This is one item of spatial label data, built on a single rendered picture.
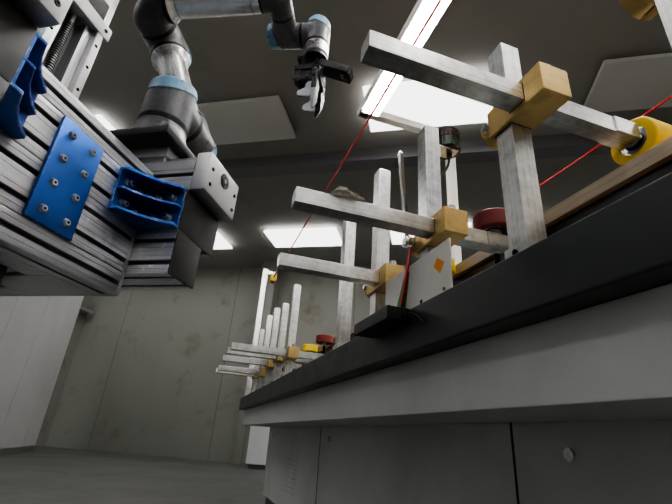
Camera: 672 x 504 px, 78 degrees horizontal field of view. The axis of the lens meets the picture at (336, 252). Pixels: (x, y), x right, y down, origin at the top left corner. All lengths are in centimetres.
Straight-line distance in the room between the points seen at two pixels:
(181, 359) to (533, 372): 836
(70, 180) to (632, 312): 77
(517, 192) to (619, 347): 25
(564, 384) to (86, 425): 939
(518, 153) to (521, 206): 9
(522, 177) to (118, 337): 936
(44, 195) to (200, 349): 795
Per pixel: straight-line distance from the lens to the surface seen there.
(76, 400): 995
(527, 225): 62
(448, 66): 64
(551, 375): 57
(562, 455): 85
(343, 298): 128
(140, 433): 898
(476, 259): 106
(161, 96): 113
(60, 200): 77
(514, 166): 67
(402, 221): 77
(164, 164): 97
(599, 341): 53
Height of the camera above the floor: 47
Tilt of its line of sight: 24 degrees up
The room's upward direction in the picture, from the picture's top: 4 degrees clockwise
